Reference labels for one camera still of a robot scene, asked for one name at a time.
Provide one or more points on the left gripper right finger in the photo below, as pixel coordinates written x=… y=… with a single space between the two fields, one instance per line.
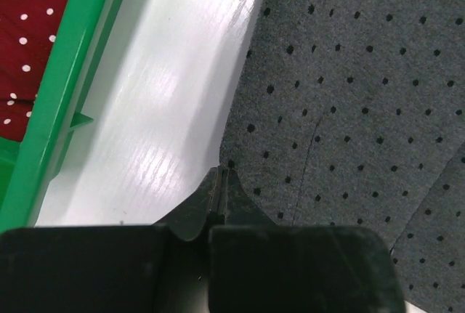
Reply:
x=258 y=266

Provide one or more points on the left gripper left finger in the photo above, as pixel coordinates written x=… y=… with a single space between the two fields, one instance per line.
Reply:
x=161 y=267

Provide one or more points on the dark grey dotted skirt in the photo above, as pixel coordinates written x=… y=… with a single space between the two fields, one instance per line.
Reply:
x=351 y=112

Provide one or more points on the green plastic tray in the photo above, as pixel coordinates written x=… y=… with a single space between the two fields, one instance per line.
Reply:
x=28 y=167

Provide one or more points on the red polka dot skirt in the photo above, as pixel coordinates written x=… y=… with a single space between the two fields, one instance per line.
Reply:
x=28 y=31

